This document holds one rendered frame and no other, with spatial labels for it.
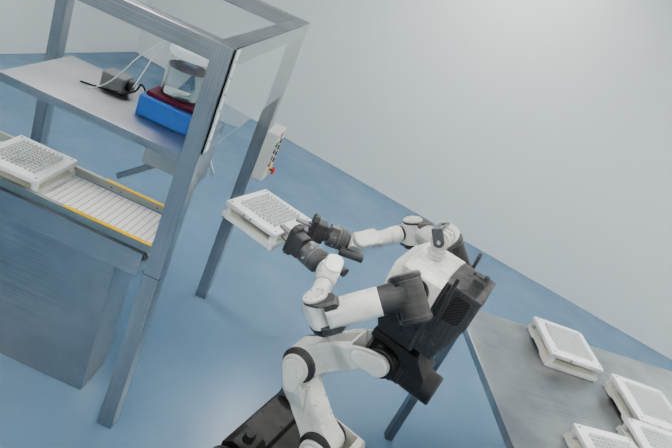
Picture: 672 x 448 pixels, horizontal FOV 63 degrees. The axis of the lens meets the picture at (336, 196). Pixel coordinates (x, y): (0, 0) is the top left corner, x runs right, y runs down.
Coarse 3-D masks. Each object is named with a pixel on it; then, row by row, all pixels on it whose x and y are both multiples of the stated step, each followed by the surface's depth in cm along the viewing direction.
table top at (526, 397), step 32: (480, 320) 239; (480, 352) 217; (512, 352) 227; (608, 352) 260; (512, 384) 207; (544, 384) 215; (576, 384) 225; (512, 416) 191; (544, 416) 198; (576, 416) 205; (608, 416) 214
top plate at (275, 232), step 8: (256, 192) 219; (264, 192) 222; (232, 200) 206; (240, 200) 208; (256, 200) 213; (280, 200) 221; (232, 208) 204; (240, 208) 203; (272, 208) 212; (248, 216) 201; (256, 216) 202; (304, 216) 217; (256, 224) 200; (264, 224) 199; (272, 224) 202; (288, 224) 206; (296, 224) 209; (272, 232) 197; (280, 232) 199
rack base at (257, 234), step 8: (224, 216) 206; (232, 216) 205; (240, 216) 207; (240, 224) 203; (248, 224) 204; (248, 232) 202; (256, 232) 202; (264, 232) 204; (256, 240) 201; (264, 240) 199; (280, 240) 203; (272, 248) 199
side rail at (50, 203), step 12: (0, 180) 193; (24, 192) 193; (36, 192) 194; (48, 204) 193; (60, 204) 193; (72, 216) 193; (96, 228) 194; (108, 228) 193; (120, 240) 194; (132, 240) 193
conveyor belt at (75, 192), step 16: (48, 192) 202; (64, 192) 206; (80, 192) 210; (96, 192) 214; (112, 192) 219; (80, 208) 202; (96, 208) 205; (112, 208) 209; (128, 208) 214; (144, 208) 218; (112, 224) 201; (128, 224) 205; (144, 224) 209
